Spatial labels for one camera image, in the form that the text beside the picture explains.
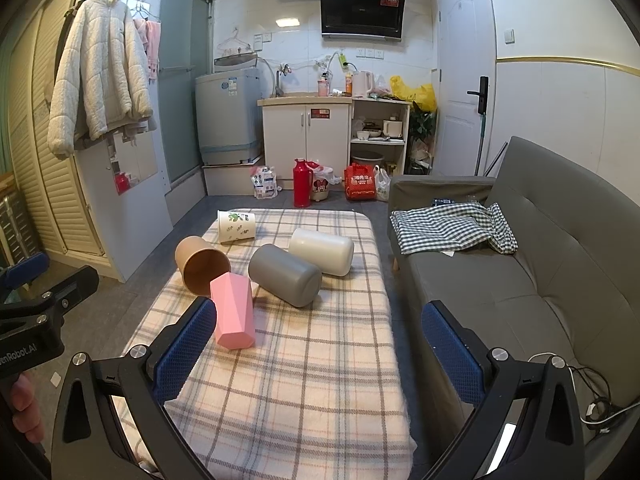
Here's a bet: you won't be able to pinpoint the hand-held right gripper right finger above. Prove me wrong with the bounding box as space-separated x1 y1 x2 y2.
420 300 587 480

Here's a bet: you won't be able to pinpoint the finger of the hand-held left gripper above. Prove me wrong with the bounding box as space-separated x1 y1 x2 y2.
27 265 100 322
0 251 52 292

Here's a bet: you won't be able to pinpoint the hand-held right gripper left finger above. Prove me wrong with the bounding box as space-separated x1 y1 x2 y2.
50 296 219 480

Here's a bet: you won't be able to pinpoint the pink faceted cup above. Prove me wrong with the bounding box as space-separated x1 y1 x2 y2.
209 272 257 350

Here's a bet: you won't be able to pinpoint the brown paper cup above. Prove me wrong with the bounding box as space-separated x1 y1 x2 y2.
174 235 232 297

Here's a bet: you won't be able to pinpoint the grey plastic cup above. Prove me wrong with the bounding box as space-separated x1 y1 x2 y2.
247 243 324 309

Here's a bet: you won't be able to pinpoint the white leaf-print paper cup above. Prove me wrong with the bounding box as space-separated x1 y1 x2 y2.
217 210 257 245

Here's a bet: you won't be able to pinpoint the white plastic cup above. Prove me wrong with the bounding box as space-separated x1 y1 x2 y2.
287 227 355 277

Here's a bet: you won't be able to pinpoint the person's left hand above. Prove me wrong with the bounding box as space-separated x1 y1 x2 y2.
7 375 46 446

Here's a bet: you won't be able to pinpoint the silver ribbed suitcase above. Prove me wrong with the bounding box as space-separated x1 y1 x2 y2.
0 187 45 272

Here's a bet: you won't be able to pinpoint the cream louvered wardrobe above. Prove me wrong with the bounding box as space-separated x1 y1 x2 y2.
7 0 127 282

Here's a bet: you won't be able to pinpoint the plaid blanket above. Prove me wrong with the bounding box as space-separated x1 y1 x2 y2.
111 208 419 480

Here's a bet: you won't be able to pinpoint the green checkered cloth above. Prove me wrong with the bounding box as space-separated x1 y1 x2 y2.
389 202 519 257

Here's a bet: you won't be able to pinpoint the grey sofa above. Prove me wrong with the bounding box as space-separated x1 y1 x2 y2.
387 135 640 466

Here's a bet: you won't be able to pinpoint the white step platform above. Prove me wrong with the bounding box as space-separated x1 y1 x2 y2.
202 162 267 197

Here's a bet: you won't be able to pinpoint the white plastic bag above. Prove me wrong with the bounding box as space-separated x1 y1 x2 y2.
373 165 394 203

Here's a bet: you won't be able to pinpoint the white printed packet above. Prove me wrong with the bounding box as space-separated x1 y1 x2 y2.
249 164 280 200

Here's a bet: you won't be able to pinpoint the red gift bag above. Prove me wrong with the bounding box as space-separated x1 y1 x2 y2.
343 162 377 201

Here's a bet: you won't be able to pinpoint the white puffer jacket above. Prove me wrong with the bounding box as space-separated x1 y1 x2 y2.
47 0 156 157

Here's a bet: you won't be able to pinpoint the red thermos flask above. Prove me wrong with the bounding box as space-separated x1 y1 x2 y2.
292 158 315 209

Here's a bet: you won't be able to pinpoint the pink cartoon pot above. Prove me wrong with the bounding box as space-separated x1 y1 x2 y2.
305 160 335 204

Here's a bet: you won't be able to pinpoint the green pole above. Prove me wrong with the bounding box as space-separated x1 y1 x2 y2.
479 112 489 177

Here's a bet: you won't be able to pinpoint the green plant bundle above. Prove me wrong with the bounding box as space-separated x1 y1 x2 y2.
407 107 437 175

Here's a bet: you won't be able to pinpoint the frosted glass sliding door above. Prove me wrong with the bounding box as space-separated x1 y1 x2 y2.
159 0 217 187

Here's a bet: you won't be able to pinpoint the grey washing machine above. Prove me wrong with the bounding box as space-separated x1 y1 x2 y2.
194 52 264 166

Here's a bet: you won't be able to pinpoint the white open shelf unit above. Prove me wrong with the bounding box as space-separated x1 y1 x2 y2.
349 97 412 175

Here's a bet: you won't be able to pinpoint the white sink cabinet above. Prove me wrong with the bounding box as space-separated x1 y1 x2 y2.
257 97 354 192

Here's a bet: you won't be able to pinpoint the pink hanging clothes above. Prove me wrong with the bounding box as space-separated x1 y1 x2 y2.
132 17 162 85

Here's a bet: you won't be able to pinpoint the yellow plastic bag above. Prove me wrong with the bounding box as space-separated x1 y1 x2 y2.
389 75 438 114

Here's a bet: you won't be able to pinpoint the white electric kettle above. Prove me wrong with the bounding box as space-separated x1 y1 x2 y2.
352 69 375 99

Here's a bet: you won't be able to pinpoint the metal faucet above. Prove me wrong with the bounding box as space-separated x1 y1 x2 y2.
274 62 292 99

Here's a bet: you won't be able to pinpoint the white door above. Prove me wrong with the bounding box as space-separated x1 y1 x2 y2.
434 0 497 177

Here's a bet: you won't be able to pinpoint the black range hood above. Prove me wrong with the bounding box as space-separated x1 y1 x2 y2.
315 0 407 41

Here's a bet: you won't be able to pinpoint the black cable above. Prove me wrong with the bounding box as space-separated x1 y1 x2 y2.
567 366 613 433

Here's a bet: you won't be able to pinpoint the white cable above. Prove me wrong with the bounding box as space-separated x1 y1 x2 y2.
527 352 640 432

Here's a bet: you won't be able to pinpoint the black door handle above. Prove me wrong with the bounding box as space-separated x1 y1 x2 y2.
467 75 490 114

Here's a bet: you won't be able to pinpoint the wire clothes hanger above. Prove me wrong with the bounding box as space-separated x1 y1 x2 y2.
217 27 252 57

